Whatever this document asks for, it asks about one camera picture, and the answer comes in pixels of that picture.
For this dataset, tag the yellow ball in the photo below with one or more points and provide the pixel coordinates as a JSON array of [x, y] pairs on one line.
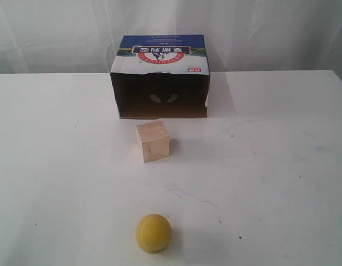
[[153, 231]]

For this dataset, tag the wooden cube block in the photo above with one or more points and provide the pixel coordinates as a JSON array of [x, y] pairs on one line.
[[153, 141]]

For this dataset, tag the blue white cardboard box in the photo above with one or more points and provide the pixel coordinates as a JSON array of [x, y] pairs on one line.
[[161, 76]]

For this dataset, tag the white backdrop curtain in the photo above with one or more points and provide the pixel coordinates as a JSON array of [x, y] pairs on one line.
[[83, 36]]

